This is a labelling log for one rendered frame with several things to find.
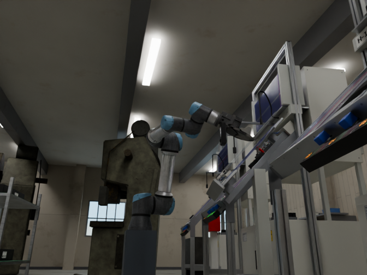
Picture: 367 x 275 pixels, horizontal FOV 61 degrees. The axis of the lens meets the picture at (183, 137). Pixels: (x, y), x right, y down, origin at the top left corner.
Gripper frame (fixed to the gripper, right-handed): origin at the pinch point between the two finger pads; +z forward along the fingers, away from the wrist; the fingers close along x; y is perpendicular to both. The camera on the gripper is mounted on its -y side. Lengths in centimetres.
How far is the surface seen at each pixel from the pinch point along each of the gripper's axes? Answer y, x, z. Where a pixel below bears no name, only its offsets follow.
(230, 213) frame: -31.5, 34.4, 9.2
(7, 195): -92, 148, -170
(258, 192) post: -20.9, 7.9, 14.8
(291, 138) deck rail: 33, 43, 26
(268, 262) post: -49, 8, 32
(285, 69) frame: 80, 42, 3
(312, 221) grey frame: -12, 40, 55
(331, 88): 85, 46, 38
